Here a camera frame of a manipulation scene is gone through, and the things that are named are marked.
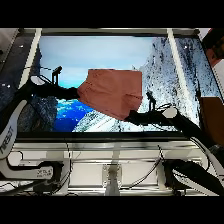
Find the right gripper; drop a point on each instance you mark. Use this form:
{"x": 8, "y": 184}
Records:
{"x": 134, "y": 117}

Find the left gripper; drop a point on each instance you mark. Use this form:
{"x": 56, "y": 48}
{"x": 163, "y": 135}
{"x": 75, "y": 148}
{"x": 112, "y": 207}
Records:
{"x": 68, "y": 93}

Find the salmon pink shorts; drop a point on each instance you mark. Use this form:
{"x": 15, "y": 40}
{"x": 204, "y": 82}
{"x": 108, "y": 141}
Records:
{"x": 113, "y": 93}

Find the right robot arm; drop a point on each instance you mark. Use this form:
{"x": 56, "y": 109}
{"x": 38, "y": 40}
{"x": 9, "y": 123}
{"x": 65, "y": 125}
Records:
{"x": 186, "y": 123}

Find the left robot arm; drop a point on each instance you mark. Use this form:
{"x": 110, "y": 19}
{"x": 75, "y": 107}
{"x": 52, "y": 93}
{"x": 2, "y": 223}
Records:
{"x": 10, "y": 131}

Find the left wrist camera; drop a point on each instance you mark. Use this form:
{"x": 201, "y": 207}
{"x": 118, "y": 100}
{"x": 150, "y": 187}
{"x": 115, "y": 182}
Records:
{"x": 56, "y": 74}

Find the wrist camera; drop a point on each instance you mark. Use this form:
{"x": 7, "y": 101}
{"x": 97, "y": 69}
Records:
{"x": 151, "y": 100}
{"x": 56, "y": 74}

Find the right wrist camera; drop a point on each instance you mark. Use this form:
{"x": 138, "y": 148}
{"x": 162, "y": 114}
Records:
{"x": 151, "y": 100}

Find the silver frame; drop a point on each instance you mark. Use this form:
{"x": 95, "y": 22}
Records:
{"x": 113, "y": 163}

